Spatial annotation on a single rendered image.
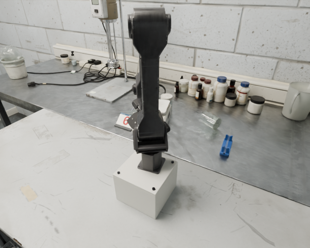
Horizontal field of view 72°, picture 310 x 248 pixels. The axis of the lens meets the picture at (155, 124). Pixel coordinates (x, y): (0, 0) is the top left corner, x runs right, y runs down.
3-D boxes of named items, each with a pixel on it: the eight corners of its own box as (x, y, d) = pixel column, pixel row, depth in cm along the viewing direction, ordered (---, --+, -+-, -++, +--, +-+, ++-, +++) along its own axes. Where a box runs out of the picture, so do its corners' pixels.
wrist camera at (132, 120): (138, 105, 76) (122, 114, 75) (149, 119, 73) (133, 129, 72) (141, 113, 81) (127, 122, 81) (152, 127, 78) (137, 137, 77)
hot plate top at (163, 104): (165, 114, 89) (165, 112, 89) (138, 111, 92) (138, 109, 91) (170, 102, 99) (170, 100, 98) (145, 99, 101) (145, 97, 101)
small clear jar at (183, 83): (183, 88, 132) (183, 77, 128) (190, 91, 128) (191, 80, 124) (176, 90, 128) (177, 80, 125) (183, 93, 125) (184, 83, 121)
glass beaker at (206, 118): (216, 133, 94) (201, 124, 100) (224, 122, 94) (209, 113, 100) (211, 127, 89) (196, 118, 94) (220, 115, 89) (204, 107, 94)
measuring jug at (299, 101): (298, 129, 94) (312, 98, 86) (270, 117, 103) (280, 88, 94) (313, 114, 104) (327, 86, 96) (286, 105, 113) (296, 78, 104)
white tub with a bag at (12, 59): (4, 81, 141) (-10, 47, 129) (10, 74, 152) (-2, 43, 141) (27, 79, 144) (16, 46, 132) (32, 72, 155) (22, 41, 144)
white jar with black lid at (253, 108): (253, 115, 104) (257, 102, 100) (244, 108, 110) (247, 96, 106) (264, 113, 106) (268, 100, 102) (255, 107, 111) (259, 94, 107)
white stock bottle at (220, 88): (227, 100, 118) (232, 77, 111) (219, 104, 114) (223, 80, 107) (216, 95, 123) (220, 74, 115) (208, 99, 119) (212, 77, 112)
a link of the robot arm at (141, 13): (170, 9, 38) (165, 4, 43) (129, 10, 37) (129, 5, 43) (165, 144, 57) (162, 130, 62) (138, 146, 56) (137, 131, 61)
